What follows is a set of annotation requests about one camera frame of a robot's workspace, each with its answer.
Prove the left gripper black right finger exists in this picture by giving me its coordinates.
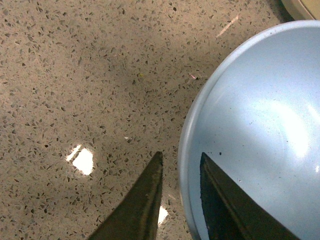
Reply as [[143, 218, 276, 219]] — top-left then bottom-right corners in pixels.
[[200, 153, 297, 240]]

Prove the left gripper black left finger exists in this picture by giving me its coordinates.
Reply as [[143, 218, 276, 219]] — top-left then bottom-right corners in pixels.
[[89, 151, 163, 240]]

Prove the blue bowl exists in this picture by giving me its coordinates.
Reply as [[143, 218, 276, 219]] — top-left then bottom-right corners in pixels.
[[178, 20, 320, 240]]

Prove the cream toaster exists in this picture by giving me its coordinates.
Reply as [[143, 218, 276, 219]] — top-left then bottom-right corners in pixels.
[[281, 0, 320, 21]]

